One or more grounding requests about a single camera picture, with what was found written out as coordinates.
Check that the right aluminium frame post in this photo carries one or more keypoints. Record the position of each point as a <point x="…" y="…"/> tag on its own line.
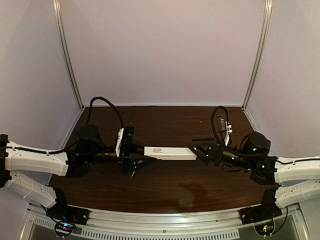
<point x="264" y="32"/>

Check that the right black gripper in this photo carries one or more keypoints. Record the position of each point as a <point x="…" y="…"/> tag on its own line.
<point x="215" y="152"/>

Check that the front aluminium rail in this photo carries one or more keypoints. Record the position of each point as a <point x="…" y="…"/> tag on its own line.
<point x="210" y="225"/>

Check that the white remote control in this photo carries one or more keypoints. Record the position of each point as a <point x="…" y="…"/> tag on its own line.
<point x="169" y="153"/>

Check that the aluminium frame post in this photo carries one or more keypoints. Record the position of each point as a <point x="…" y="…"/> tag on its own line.
<point x="264" y="32"/>
<point x="65" y="52"/>

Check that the left aluminium frame post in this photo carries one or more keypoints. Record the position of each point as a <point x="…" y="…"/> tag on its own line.
<point x="65" y="52"/>

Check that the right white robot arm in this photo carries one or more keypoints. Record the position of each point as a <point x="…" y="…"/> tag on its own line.
<point x="298" y="179"/>

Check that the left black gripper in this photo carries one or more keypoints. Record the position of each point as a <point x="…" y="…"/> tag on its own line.
<point x="128" y="157"/>

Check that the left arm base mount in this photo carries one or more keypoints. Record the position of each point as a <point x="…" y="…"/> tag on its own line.
<point x="67" y="218"/>

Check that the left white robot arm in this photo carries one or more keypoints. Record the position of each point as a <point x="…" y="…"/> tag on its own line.
<point x="74" y="161"/>

